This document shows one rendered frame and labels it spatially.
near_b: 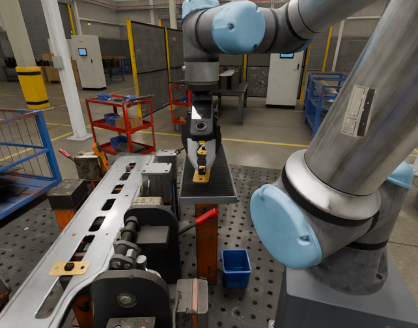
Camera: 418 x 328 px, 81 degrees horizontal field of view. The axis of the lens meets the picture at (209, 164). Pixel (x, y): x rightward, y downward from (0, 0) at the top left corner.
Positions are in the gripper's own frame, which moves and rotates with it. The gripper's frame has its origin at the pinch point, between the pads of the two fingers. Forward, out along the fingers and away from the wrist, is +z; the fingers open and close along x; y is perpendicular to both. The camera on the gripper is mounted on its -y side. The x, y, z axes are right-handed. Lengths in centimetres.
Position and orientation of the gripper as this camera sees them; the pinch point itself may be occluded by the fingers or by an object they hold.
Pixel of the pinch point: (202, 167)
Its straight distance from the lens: 60.6
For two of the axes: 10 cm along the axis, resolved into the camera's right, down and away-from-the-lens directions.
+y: 0.7, -4.2, 9.0
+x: -10.0, -0.3, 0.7
